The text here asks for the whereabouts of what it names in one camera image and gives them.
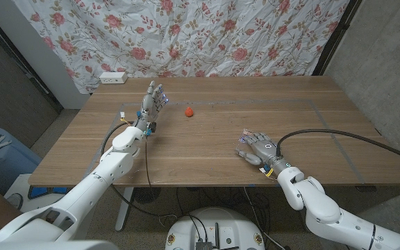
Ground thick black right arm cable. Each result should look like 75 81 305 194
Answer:
275 128 400 167

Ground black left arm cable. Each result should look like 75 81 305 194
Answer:
101 121 178 219

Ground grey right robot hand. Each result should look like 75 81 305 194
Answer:
235 131 291 176

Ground blue plastic bin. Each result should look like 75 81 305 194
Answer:
0 127 43 199

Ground black backdrop stand pole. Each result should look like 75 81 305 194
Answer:
312 0 363 76

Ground white robot torso base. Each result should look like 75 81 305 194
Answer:
165 207 266 250

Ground white table leg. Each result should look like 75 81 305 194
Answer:
115 186 135 233

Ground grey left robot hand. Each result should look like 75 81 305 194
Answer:
135 81 169 137

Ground white and blue floor device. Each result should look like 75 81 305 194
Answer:
0 173 71 215

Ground white floor cable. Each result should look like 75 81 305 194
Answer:
243 187 286 250

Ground floral print backdrop cloth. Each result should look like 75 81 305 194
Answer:
12 0 350 94

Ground white power strip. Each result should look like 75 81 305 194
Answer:
99 71 128 85

